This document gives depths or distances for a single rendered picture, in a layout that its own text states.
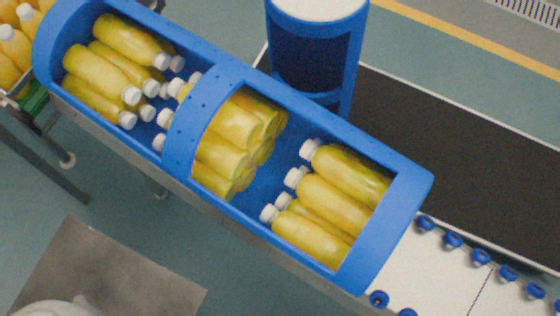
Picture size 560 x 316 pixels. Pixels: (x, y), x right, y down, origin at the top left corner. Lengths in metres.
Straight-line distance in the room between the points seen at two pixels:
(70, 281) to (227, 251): 1.08
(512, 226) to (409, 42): 0.98
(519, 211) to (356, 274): 1.33
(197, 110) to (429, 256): 0.61
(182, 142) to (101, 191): 1.37
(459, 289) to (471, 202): 0.94
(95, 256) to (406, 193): 0.67
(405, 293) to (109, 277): 0.65
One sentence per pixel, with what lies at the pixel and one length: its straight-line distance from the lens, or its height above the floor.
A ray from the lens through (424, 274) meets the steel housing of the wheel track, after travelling 1.26.
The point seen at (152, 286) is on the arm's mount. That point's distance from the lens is 1.17.
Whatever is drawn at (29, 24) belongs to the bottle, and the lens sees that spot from 1.48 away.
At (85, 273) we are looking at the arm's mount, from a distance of 1.22.
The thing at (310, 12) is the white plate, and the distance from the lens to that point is 1.35.
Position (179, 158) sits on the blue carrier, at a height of 1.17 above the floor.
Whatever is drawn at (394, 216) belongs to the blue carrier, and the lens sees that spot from 0.95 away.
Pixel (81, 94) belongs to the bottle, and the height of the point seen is 1.09.
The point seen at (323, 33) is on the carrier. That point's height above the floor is 0.98.
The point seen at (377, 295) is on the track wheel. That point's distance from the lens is 1.18.
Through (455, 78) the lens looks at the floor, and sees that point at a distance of 2.54.
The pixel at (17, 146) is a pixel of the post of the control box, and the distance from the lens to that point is 1.83.
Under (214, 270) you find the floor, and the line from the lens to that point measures 2.18.
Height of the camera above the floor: 2.14
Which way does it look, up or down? 69 degrees down
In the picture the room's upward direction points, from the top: 4 degrees counter-clockwise
